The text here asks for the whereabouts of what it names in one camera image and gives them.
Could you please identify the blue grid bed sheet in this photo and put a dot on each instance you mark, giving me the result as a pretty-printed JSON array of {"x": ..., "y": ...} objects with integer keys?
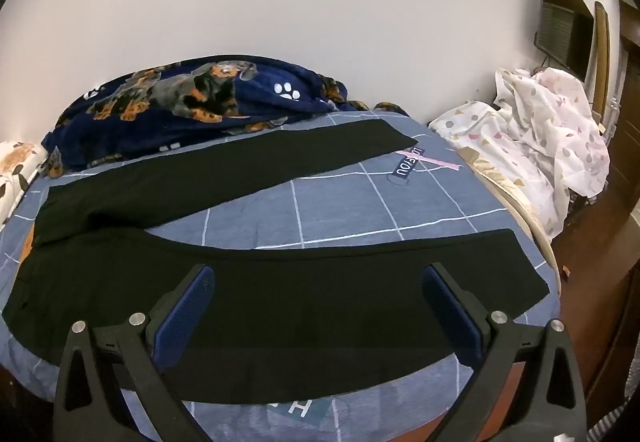
[{"x": 361, "y": 204}]

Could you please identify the white floral pillow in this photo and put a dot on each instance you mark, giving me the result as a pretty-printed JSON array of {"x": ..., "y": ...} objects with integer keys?
[{"x": 19, "y": 165}]

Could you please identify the navy dog print blanket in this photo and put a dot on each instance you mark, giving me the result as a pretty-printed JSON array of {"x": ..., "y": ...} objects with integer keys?
[{"x": 183, "y": 103}]

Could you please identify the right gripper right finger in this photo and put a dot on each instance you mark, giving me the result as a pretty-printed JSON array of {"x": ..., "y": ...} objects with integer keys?
[{"x": 548, "y": 403}]

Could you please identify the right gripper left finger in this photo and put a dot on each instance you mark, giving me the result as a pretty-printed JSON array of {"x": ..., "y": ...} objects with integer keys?
[{"x": 89, "y": 404}]

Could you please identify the black pants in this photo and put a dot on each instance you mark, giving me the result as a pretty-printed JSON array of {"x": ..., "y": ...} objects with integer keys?
[{"x": 284, "y": 324}]

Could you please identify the white patterned quilt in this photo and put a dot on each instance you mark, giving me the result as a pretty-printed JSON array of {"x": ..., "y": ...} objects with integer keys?
[{"x": 539, "y": 133}]

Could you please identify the wooden bed frame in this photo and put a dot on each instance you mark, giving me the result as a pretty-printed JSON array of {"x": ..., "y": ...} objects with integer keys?
[{"x": 598, "y": 255}]

